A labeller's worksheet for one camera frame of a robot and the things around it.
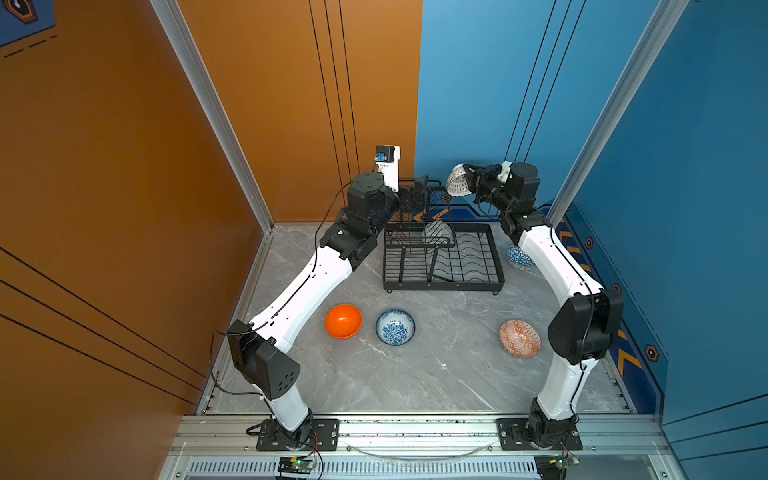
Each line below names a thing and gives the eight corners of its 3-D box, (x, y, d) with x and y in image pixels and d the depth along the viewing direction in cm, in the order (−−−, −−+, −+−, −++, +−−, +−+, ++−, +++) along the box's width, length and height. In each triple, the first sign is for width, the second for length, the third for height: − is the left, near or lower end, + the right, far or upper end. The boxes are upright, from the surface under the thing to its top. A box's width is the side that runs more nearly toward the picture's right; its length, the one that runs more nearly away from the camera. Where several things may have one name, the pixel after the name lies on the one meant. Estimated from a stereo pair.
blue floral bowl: (375, 346, 90) (374, 340, 86) (377, 316, 96) (376, 309, 93) (415, 346, 90) (416, 340, 86) (413, 316, 96) (414, 309, 92)
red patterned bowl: (502, 359, 88) (506, 353, 84) (494, 326, 94) (498, 319, 91) (539, 359, 88) (546, 353, 84) (529, 326, 94) (534, 319, 91)
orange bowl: (326, 341, 91) (322, 334, 87) (330, 312, 98) (327, 304, 94) (361, 341, 91) (359, 334, 87) (363, 311, 98) (361, 304, 94)
